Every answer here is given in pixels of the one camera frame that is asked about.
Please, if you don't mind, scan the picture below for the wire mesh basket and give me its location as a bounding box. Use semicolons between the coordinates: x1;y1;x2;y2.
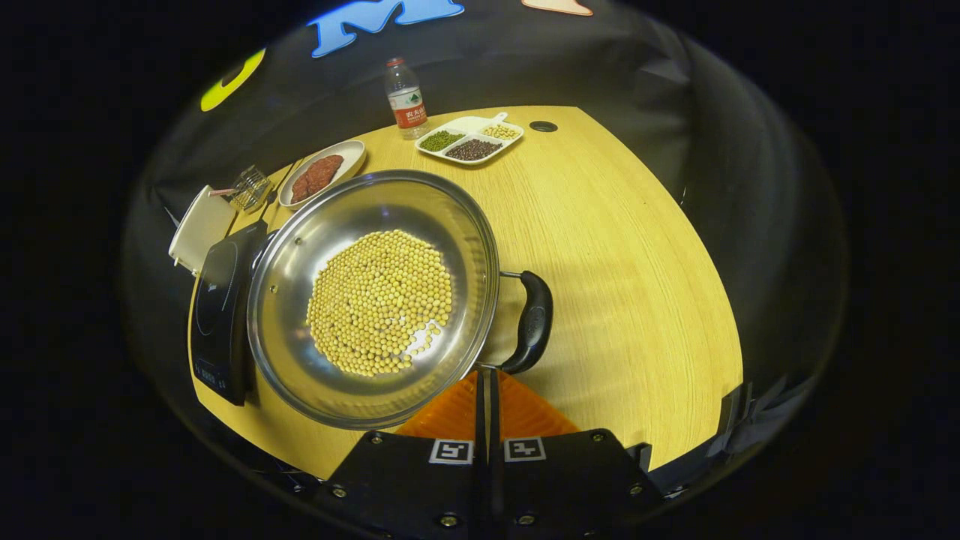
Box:
229;165;272;215

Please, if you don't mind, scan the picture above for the clear plastic water bottle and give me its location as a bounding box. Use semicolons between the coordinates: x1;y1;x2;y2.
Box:
385;57;431;141

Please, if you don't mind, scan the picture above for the pile of soybeans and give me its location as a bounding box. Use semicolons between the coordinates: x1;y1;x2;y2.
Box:
306;229;455;378

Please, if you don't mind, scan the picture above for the heap of dark red beans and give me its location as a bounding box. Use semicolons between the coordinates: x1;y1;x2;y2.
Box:
445;139;502;162

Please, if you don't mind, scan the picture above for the stainless steel pot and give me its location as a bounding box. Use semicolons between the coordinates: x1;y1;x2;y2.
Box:
247;169;554;431

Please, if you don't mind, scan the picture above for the white divided dish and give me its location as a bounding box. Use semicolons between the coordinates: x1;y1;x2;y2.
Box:
415;112;524;167

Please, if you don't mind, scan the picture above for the white toaster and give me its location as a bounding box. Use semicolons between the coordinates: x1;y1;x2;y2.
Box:
168;185;237;277

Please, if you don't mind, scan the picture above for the round white plate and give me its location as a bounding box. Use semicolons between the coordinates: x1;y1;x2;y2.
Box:
277;139;368;209

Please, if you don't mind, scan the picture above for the red meat piece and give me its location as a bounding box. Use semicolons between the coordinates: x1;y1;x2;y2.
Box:
311;154;345;185
290;171;323;204

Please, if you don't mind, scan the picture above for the black induction cooktop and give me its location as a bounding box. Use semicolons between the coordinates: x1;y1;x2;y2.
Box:
189;220;269;407

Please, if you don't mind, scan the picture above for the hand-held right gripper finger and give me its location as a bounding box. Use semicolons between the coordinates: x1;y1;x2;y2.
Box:
311;369;492;540
489;369;665;540

